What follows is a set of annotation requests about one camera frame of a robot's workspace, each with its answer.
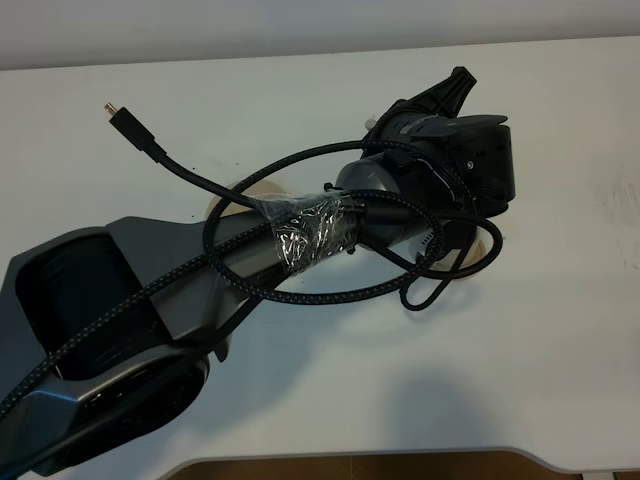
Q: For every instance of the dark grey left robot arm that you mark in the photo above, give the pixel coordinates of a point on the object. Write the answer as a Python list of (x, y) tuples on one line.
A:
[(107, 332)]

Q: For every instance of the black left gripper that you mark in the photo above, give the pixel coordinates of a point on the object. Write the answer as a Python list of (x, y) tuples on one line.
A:
[(462, 163)]

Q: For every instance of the near beige cup saucer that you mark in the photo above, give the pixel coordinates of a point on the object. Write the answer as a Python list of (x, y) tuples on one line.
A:
[(443, 267)]

